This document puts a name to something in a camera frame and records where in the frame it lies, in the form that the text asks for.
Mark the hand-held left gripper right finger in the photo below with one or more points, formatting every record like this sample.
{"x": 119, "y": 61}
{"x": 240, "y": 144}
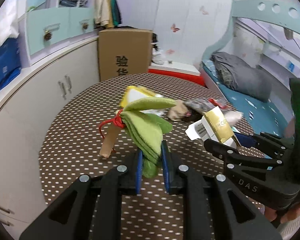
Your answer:
{"x": 166, "y": 170}

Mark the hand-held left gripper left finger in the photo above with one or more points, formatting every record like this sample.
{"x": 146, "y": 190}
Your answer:
{"x": 139, "y": 172}

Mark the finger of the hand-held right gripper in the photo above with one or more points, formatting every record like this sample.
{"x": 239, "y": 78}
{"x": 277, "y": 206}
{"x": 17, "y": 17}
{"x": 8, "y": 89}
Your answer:
{"x": 215, "y": 145}
{"x": 245, "y": 140}

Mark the gold and white small box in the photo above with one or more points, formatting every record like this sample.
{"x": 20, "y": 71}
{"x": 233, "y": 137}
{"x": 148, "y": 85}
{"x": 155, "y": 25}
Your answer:
{"x": 217, "y": 125}

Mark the green felt bundle with stick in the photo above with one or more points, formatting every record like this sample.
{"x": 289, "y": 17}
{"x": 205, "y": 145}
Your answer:
{"x": 145, "y": 127}

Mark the person's right hand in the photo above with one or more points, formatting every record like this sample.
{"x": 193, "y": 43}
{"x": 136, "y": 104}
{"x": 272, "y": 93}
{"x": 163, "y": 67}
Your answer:
{"x": 295, "y": 212}

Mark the teal patterned mattress sheet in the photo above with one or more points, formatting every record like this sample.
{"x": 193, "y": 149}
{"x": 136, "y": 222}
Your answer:
{"x": 265, "y": 115}

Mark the red and silver wrapper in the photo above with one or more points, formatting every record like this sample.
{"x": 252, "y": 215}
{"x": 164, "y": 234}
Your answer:
{"x": 205, "y": 103}

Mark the grey duvet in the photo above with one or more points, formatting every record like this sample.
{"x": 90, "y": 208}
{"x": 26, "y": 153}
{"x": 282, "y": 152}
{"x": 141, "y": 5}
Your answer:
{"x": 245, "y": 77}

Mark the brown polka dot tablecloth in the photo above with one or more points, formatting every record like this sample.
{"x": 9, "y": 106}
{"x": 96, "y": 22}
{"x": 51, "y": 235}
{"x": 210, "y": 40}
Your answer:
{"x": 77, "y": 130}

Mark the blue plaid pillow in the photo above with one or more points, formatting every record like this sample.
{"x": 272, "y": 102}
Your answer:
{"x": 210, "y": 67}

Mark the red box with white lid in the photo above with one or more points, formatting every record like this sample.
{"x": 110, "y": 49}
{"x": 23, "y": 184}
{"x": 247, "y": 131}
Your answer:
{"x": 175, "y": 71}

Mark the small blue box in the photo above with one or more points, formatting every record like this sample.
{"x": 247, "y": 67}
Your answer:
{"x": 291, "y": 66}

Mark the small white plastic bag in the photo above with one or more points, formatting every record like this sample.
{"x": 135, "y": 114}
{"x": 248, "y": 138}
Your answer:
{"x": 158, "y": 56}

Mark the beige hanging pouch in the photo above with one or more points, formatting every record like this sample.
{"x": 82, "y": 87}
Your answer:
{"x": 288, "y": 33}

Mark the brown cardboard box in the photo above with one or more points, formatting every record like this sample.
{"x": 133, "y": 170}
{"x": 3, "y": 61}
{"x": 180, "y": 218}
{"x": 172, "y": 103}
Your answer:
{"x": 125, "y": 52}

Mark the dark clothes heap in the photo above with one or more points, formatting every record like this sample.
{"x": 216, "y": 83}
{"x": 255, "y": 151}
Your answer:
{"x": 155, "y": 40}

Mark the pink butterfly sticker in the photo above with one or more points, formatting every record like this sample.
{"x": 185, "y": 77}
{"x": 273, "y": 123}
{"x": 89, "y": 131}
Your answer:
{"x": 175, "y": 27}

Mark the white low cabinet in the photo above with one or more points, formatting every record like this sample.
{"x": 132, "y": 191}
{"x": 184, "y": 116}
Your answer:
{"x": 27, "y": 110}

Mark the pale outline butterfly sticker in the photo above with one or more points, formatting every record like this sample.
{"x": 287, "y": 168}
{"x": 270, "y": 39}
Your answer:
{"x": 203, "y": 10}

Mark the white wardrobe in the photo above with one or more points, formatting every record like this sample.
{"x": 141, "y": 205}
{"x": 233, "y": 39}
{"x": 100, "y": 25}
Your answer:
{"x": 152, "y": 5}

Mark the mint green drawer cabinet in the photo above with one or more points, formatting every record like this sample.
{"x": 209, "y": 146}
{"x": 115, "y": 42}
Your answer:
{"x": 60, "y": 30}

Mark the green hanging jacket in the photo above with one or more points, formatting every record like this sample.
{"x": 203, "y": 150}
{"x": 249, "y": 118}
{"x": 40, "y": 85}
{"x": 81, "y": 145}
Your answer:
{"x": 115, "y": 7}

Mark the blue shopping bag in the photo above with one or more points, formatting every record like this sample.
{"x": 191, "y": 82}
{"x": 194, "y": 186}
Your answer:
{"x": 3, "y": 67}

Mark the cream hanging jacket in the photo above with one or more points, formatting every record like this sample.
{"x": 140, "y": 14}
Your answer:
{"x": 102, "y": 5}

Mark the white printed plastic bag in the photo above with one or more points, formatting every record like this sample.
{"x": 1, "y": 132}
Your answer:
{"x": 2, "y": 32}

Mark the teal bunk bed frame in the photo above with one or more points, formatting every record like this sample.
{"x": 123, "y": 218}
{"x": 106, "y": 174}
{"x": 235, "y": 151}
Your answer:
{"x": 245, "y": 8}

